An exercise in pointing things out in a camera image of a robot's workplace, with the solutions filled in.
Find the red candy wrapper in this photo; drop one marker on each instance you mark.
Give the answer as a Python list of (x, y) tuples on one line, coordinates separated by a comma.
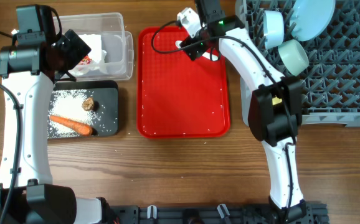
[(85, 61)]

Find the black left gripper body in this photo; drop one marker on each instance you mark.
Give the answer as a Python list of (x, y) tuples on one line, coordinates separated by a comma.
[(73, 51)]

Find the pile of rice grains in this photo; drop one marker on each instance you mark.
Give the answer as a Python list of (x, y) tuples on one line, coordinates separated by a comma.
[(68, 105)]

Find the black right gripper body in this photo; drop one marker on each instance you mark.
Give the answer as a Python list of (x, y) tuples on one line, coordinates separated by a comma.
[(195, 45)]

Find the red serving tray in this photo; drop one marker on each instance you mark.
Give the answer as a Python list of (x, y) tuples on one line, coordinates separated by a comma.
[(178, 97)]

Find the brown food scrap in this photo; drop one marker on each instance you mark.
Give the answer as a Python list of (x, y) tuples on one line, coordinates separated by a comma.
[(88, 104)]

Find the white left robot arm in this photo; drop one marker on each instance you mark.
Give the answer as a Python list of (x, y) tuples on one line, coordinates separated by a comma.
[(40, 54)]

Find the orange food piece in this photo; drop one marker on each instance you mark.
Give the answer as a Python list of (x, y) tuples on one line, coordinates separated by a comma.
[(79, 128)]

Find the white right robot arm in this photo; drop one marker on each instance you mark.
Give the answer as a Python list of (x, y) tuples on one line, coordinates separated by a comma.
[(276, 127)]

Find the clear plastic bin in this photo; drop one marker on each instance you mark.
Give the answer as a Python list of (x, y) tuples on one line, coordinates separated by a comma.
[(117, 42)]

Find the light blue bowl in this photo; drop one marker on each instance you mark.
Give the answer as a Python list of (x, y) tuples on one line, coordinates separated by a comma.
[(273, 29)]

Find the mint green bowl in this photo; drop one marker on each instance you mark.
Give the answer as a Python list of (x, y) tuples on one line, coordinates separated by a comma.
[(293, 56)]

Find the black waste tray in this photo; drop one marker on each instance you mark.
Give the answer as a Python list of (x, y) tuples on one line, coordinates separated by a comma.
[(108, 102)]

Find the light blue plate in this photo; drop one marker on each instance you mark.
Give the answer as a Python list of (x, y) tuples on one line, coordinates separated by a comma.
[(311, 18)]

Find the white napkin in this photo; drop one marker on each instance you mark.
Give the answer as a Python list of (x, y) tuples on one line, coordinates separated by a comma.
[(97, 54)]

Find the white spoon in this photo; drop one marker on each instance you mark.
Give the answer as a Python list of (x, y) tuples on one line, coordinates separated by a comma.
[(207, 55)]

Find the yellow plastic cup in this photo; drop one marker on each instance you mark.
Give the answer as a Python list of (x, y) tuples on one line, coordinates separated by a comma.
[(276, 101)]

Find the grey dishwasher rack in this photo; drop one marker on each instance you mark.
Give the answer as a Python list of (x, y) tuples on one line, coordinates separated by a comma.
[(331, 92)]

